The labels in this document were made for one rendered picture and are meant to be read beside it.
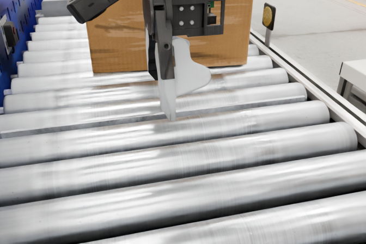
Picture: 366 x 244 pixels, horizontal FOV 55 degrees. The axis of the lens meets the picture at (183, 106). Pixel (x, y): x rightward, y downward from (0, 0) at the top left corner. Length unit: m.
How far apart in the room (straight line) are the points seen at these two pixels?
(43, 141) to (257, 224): 0.29
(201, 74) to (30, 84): 0.36
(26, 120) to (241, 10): 0.39
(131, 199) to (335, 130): 0.29
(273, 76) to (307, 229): 0.35
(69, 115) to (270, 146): 0.29
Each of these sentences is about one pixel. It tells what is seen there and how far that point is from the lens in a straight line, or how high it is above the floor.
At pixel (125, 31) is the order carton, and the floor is 0.83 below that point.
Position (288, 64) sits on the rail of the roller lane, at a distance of 0.73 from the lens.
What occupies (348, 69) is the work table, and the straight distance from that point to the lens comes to 0.74.
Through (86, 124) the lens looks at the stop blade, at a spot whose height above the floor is 0.74.
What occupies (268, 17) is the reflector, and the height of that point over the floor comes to 0.81.
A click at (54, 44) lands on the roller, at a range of 0.84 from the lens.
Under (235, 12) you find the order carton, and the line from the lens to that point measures 0.64.
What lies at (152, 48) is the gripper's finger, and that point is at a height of 0.85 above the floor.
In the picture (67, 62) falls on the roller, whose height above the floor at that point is 0.75.
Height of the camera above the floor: 1.01
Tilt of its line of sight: 30 degrees down
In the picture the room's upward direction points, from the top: straight up
